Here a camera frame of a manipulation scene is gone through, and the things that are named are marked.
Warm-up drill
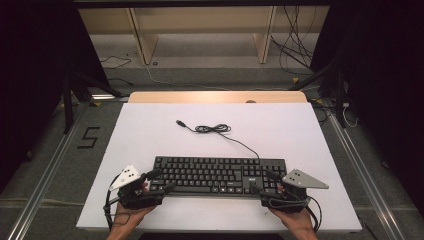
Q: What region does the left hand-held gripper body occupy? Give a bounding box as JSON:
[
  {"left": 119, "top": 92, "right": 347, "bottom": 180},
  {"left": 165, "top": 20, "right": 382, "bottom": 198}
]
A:
[{"left": 108, "top": 164, "right": 164, "bottom": 210}]

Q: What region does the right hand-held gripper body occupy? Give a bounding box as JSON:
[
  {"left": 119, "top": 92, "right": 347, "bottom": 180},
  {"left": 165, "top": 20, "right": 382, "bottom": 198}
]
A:
[{"left": 259, "top": 168, "right": 329, "bottom": 214}]

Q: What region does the black keyboard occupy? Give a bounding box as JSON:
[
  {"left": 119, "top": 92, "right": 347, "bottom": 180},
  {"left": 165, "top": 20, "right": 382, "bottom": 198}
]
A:
[{"left": 149, "top": 155, "right": 288, "bottom": 198}]

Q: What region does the person's left hand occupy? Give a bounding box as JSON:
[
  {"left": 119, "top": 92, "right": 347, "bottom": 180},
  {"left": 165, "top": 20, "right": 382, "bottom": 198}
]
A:
[{"left": 111, "top": 201, "right": 157, "bottom": 234}]

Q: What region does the person's right hand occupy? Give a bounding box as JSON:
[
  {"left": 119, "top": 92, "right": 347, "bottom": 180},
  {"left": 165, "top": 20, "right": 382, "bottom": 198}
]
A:
[{"left": 269, "top": 207, "right": 317, "bottom": 234}]

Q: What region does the white table mat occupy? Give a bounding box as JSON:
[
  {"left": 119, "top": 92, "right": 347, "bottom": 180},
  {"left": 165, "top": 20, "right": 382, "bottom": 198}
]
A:
[{"left": 75, "top": 102, "right": 363, "bottom": 233}]

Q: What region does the wooden table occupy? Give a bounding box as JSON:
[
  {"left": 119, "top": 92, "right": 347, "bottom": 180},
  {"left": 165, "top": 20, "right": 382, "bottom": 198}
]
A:
[{"left": 128, "top": 90, "right": 308, "bottom": 104}]

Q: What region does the black metal stand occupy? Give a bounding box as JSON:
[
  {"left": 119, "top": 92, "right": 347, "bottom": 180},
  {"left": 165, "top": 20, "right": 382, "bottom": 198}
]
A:
[
  {"left": 61, "top": 71, "right": 124, "bottom": 134},
  {"left": 288, "top": 59, "right": 348, "bottom": 129}
]

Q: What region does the dark curtain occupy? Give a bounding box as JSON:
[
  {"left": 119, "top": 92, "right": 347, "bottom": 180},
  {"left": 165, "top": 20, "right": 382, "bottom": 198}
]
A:
[
  {"left": 0, "top": 0, "right": 111, "bottom": 194},
  {"left": 309, "top": 0, "right": 424, "bottom": 218}
]

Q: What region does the wooden shelf unit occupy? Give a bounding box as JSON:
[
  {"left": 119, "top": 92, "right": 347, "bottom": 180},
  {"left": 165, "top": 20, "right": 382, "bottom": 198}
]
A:
[{"left": 78, "top": 5, "right": 331, "bottom": 66}]

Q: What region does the left hand-held gripper cable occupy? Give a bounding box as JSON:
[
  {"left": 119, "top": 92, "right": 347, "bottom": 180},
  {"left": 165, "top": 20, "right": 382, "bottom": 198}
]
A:
[{"left": 103, "top": 173, "right": 132, "bottom": 232}]

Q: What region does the black keyboard cable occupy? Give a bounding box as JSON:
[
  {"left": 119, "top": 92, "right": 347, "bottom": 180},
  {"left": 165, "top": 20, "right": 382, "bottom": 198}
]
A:
[{"left": 175, "top": 119, "right": 260, "bottom": 159}]

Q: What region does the aluminium floor rail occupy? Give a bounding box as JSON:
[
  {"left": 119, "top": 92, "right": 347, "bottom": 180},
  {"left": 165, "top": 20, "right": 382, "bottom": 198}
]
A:
[
  {"left": 328, "top": 113, "right": 406, "bottom": 240},
  {"left": 6, "top": 106, "right": 88, "bottom": 240}
]

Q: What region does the short silver rail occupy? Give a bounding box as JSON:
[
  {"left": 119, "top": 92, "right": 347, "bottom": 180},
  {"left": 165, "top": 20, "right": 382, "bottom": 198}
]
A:
[{"left": 91, "top": 94, "right": 129, "bottom": 102}]

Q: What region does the thin white cable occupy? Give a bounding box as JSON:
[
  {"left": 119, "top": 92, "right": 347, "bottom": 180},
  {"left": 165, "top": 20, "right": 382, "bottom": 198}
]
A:
[{"left": 341, "top": 101, "right": 359, "bottom": 128}]

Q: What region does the black looped floor cable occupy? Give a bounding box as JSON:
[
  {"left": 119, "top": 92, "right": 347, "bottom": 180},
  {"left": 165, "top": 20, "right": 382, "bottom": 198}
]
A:
[{"left": 99, "top": 55, "right": 133, "bottom": 70}]

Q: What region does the bundle of black floor cables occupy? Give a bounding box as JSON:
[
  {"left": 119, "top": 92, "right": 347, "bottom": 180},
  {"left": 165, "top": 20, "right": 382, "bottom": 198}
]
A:
[{"left": 269, "top": 5, "right": 321, "bottom": 76}]

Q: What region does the black overhead frame bar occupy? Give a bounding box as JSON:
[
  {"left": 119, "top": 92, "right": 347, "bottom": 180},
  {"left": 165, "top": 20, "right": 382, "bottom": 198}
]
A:
[{"left": 73, "top": 0, "right": 334, "bottom": 8}]

